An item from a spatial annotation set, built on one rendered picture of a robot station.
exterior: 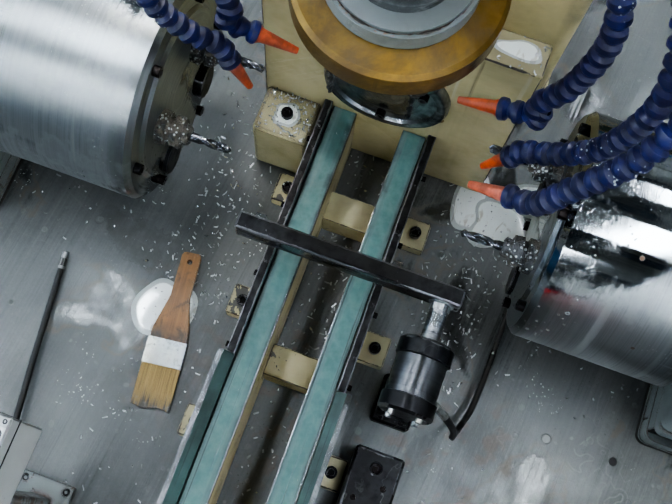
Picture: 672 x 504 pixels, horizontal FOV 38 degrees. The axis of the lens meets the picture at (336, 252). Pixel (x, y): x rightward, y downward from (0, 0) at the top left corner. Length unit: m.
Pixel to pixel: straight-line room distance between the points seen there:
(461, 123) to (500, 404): 0.36
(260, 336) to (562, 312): 0.35
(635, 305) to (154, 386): 0.59
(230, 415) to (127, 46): 0.42
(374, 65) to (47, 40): 0.37
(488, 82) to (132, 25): 0.36
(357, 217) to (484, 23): 0.49
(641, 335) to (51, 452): 0.70
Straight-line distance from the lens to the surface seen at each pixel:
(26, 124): 1.03
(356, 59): 0.76
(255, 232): 1.03
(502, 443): 1.25
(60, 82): 0.99
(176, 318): 1.24
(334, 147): 1.18
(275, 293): 1.13
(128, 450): 1.23
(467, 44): 0.78
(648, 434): 1.28
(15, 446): 0.99
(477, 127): 1.13
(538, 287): 0.96
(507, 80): 1.02
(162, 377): 1.23
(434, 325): 1.02
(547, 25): 1.14
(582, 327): 0.98
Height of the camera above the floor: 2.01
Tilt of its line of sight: 74 degrees down
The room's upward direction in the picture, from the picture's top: 9 degrees clockwise
